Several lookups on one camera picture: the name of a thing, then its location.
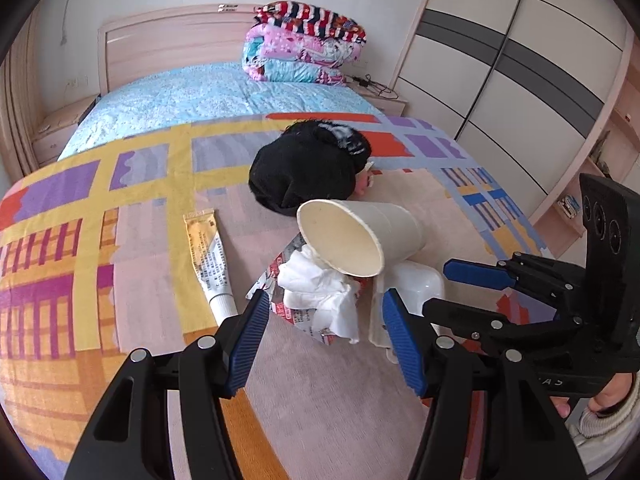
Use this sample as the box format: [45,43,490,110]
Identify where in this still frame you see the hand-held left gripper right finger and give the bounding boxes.
[381,287,588,480]

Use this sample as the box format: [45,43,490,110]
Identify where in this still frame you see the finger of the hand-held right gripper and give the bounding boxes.
[421,297,587,357]
[443,254,588,321]

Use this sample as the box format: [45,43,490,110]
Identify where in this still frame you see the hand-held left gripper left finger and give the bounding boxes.
[65,289,273,480]

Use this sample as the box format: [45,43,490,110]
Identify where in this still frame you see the white plastic container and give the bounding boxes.
[369,261,446,363]

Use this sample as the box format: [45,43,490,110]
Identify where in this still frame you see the torn foil wrapper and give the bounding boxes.
[245,240,372,348]

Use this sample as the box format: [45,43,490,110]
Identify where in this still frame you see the white tissue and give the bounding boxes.
[276,249,362,345]

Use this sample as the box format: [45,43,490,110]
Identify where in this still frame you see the white paper cup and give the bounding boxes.
[296,199,427,277]

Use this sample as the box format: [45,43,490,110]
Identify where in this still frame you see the yellow white ointment tube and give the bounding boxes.
[183,210,240,319]

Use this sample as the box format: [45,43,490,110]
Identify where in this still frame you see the black knit hat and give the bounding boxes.
[248,119,373,214]

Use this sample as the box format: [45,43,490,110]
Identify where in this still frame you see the person's right forearm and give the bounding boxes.
[567,375,640,477]

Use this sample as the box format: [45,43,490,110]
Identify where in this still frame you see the person's right hand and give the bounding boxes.
[550,372,640,418]

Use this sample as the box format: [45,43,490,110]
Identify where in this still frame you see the wooden corner shelf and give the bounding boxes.
[530,55,640,261]

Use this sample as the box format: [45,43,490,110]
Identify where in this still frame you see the colourful patterned blanket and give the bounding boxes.
[0,112,547,480]

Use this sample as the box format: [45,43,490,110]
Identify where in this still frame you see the white grey wardrobe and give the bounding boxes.
[390,0,640,216]

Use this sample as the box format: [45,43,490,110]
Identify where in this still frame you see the blue floral bedsheet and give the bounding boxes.
[57,61,387,162]

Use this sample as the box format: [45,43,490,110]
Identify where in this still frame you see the pink blue folded quilt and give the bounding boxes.
[241,25,364,85]

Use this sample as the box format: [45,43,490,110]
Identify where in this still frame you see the striped folded quilt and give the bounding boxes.
[252,1,367,44]

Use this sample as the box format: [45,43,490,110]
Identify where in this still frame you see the wooden nightstand with cables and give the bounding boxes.
[350,82,409,117]

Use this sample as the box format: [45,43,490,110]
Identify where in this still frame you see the black cables on nightstand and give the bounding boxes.
[345,75,397,99]

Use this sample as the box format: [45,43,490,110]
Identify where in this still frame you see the wooden bed frame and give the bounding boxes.
[97,4,265,97]

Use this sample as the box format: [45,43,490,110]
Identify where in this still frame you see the hanging wall cable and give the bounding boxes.
[58,0,77,45]

